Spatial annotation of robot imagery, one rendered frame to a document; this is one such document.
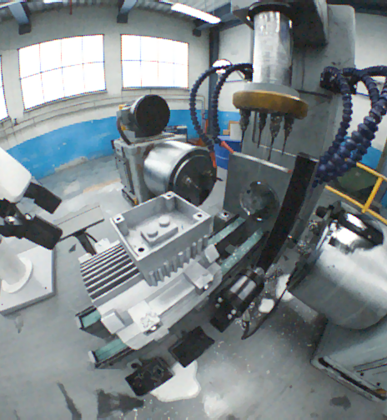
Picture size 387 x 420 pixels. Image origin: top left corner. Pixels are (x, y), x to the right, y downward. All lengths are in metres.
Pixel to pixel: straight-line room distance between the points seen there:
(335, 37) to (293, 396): 0.97
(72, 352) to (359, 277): 0.70
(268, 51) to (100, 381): 0.86
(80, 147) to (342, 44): 5.85
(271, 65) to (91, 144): 5.66
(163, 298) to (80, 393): 0.44
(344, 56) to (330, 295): 0.60
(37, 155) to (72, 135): 1.33
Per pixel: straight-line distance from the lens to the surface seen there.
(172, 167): 0.48
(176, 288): 0.24
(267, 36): 0.41
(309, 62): 0.61
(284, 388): 0.55
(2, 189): 0.20
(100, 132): 5.80
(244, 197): 0.56
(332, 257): 0.30
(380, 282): 0.35
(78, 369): 0.58
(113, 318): 0.22
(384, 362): 0.49
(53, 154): 5.93
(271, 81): 0.38
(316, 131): 0.57
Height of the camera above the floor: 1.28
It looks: 36 degrees down
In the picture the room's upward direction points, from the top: straight up
